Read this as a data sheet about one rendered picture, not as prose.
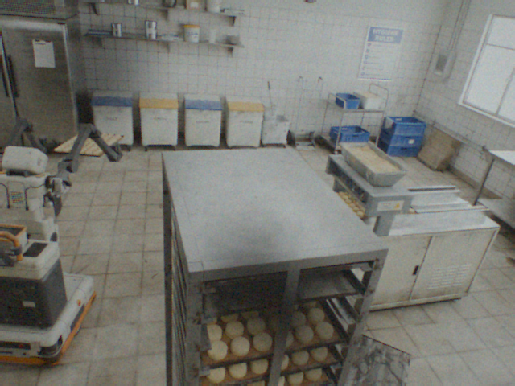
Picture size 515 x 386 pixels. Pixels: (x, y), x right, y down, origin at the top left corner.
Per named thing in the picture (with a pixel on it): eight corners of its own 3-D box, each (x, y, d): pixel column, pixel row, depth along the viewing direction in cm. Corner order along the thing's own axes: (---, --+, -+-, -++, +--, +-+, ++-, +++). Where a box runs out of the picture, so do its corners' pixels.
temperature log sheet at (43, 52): (55, 67, 473) (51, 41, 459) (55, 67, 471) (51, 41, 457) (36, 66, 468) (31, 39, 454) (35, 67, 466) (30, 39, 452)
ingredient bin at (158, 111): (141, 153, 573) (138, 102, 537) (142, 138, 627) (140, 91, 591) (178, 153, 586) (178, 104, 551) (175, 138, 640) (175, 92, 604)
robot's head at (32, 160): (32, 170, 235) (38, 147, 239) (-3, 166, 235) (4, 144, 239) (43, 177, 249) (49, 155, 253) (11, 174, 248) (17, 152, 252)
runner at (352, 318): (269, 204, 155) (270, 198, 154) (276, 203, 156) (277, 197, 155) (347, 324, 102) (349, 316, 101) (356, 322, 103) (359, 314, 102)
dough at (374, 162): (367, 151, 318) (368, 144, 315) (405, 181, 272) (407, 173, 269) (338, 151, 310) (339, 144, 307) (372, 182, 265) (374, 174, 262)
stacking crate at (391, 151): (405, 148, 712) (408, 138, 702) (417, 157, 677) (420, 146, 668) (376, 147, 700) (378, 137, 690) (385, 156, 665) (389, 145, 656)
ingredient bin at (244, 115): (226, 153, 605) (229, 105, 569) (222, 139, 659) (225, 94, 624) (260, 154, 615) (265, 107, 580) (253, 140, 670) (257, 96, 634)
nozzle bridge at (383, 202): (354, 189, 345) (363, 153, 329) (401, 235, 285) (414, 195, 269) (320, 190, 336) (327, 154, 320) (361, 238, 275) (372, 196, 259)
